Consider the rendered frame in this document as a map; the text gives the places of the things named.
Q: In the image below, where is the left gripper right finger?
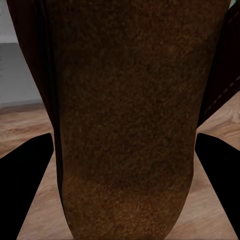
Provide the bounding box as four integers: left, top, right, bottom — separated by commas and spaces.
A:
194, 133, 240, 240

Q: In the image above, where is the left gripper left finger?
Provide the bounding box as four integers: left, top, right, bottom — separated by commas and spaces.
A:
0, 133, 54, 240

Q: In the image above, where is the sandal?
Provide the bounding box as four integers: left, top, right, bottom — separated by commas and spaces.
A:
6, 0, 240, 240

